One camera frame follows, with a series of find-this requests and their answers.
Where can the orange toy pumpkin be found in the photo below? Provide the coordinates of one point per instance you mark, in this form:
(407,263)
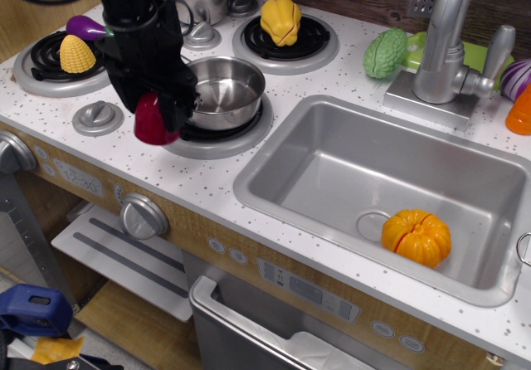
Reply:
(418,236)

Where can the silver oven dial left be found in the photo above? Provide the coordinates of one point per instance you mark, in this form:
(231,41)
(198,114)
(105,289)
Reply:
(15,155)

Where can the silver countertop knob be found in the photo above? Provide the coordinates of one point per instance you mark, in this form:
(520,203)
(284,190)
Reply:
(202,37)
(97,119)
(241,8)

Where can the purple toy eggplant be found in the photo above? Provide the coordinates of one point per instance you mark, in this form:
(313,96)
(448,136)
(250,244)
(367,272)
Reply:
(86,28)

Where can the silver countertop knob front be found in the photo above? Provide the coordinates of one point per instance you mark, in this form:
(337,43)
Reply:
(97,119)

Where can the small steel pan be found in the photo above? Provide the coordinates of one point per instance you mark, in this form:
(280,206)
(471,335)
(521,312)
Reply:
(229,92)

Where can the green toy plate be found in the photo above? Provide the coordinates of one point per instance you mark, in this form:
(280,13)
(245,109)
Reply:
(475,55)

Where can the silver countertop knob middle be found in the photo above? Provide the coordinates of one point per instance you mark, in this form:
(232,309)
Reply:
(202,37)

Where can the white oven shelf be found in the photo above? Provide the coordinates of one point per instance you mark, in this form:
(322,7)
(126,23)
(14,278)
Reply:
(152,269)

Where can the silver oven dial centre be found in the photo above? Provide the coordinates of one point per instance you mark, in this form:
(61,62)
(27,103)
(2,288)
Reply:
(141,219)

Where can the red toy sweet potato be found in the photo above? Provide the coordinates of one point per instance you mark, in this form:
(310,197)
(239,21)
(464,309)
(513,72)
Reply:
(149,126)

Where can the front left stove burner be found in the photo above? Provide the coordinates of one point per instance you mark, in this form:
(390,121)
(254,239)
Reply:
(37,69)

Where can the silver countertop knob back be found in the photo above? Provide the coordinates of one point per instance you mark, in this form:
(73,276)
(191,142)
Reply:
(241,8)

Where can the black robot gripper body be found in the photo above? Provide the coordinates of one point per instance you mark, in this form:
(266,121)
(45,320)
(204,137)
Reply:
(148,43)

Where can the silver oven dial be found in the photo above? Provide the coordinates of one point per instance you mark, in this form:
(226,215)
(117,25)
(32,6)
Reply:
(141,219)
(15,155)

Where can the grey toy sink basin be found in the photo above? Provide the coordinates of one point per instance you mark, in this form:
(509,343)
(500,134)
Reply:
(338,171)

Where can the silver wire handle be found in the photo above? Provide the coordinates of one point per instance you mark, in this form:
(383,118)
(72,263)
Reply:
(521,250)

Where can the blue clamp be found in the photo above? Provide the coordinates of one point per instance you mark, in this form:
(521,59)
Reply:
(32,310)

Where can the purple toy onion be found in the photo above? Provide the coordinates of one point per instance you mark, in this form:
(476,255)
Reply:
(515,79)

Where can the orange toy carrot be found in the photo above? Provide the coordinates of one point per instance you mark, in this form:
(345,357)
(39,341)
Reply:
(518,119)

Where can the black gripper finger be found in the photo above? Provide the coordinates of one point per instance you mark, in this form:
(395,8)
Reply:
(177,108)
(130,87)

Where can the yellow toy corn cob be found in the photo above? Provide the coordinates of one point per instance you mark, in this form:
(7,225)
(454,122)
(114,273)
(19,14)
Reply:
(75,55)

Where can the yellow cloth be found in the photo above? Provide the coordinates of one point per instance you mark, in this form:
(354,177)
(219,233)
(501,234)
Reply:
(51,350)

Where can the front right stove burner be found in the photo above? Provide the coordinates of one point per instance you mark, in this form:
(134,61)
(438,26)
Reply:
(231,146)

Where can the stove burner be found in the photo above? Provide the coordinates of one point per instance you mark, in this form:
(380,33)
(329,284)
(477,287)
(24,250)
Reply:
(316,46)
(37,69)
(231,146)

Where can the back right stove burner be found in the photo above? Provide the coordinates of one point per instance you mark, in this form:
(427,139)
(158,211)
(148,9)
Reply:
(316,46)

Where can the grey oven door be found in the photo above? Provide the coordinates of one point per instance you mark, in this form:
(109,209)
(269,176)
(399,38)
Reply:
(26,255)

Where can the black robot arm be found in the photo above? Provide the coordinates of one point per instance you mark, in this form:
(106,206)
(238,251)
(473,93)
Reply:
(143,54)

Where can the grey dishwasher door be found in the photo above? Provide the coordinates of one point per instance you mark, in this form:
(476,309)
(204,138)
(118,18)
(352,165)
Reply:
(239,327)

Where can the green toy bumpy vegetable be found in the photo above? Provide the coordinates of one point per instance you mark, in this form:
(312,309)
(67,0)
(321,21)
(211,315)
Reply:
(385,53)

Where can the silver toy faucet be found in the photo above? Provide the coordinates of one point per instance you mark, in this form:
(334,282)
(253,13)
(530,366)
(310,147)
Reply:
(444,90)

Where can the yellow toy bell pepper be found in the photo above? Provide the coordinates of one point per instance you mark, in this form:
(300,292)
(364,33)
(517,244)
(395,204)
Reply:
(281,20)

